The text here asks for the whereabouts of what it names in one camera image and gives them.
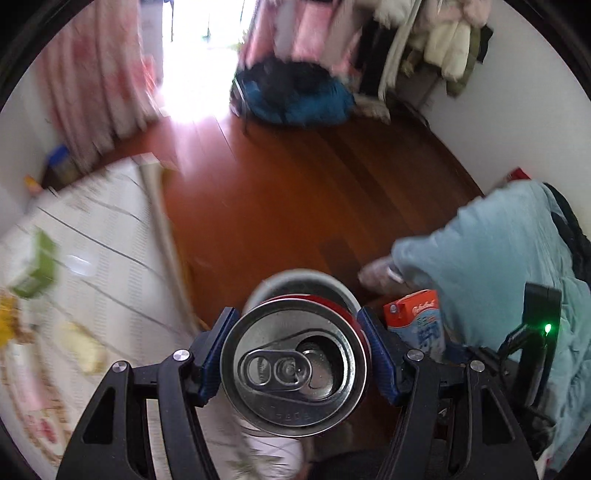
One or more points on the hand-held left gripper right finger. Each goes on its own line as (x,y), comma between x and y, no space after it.
(376,353)

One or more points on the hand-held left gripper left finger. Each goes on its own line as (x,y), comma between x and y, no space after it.
(214,355)

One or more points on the orange and white drink carton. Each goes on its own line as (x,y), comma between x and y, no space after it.
(418,327)

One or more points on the red soda can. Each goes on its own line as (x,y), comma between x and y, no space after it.
(293,364)

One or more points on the white patterned bin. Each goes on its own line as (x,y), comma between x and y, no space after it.
(300,279)

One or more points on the person's foot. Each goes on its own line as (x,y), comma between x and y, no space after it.
(378,277)

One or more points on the person's light blue trouser leg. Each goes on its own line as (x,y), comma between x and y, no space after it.
(485,240)

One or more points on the black cloth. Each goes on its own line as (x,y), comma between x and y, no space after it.
(570,230)

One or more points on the white patterned floor mat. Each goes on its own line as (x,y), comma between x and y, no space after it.
(115,258)

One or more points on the red packet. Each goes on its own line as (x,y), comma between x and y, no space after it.
(519,174)

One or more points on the green box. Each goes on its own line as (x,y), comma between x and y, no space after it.
(36,270)

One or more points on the yellow wrapper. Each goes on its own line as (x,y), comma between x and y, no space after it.
(8,318)

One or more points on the blue and yellow box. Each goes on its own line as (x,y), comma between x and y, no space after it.
(60,164)

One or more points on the blue and black bag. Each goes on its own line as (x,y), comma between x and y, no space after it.
(295,97)

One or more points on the pink floral curtain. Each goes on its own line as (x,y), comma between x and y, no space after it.
(92,83)

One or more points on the hanging coats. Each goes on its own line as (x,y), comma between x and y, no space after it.
(429,41)

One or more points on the pink hanging cloth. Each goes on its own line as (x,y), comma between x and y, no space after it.
(300,32)

